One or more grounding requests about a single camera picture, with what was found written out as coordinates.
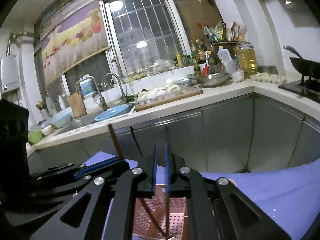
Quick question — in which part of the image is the chrome kitchen faucet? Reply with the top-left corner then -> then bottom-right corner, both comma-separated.
101,73 -> 127,103

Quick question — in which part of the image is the fruit print window blind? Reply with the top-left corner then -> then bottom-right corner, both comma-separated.
40,0 -> 108,85

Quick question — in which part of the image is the white plastic jug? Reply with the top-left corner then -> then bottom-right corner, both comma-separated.
217,46 -> 236,76

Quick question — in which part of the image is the black wok with handle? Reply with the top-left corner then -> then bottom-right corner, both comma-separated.
283,46 -> 320,81

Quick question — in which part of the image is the reddish brown wooden chopstick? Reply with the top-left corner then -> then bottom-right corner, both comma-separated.
107,122 -> 166,238

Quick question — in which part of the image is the green plastic bowl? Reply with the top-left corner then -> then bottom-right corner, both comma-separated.
28,128 -> 43,144

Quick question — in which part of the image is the egg tray with eggs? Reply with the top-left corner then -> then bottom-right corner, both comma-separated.
249,72 -> 286,85

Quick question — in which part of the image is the black gas stove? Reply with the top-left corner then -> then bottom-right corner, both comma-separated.
278,80 -> 320,103

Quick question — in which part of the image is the dark black wooden chopstick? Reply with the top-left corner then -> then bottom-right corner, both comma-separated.
129,126 -> 144,158

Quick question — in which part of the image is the upright wooden chopping board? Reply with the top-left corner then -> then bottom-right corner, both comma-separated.
68,92 -> 87,119

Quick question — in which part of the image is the white water heater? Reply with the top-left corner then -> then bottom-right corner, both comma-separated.
1,55 -> 20,94

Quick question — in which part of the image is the stainless steel bowl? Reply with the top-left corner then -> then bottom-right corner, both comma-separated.
187,73 -> 229,88

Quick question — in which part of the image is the blue plastic basin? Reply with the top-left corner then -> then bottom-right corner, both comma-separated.
94,104 -> 134,122

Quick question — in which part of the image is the large yellow oil bottle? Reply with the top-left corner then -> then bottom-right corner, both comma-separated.
236,35 -> 258,79

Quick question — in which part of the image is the blue printed tablecloth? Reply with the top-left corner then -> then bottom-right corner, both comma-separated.
82,151 -> 320,240

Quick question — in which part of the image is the pink perforated utensil basket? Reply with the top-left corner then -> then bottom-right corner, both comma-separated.
132,185 -> 189,239

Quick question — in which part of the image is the wooden cutting board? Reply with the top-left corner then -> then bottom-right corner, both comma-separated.
135,89 -> 203,112

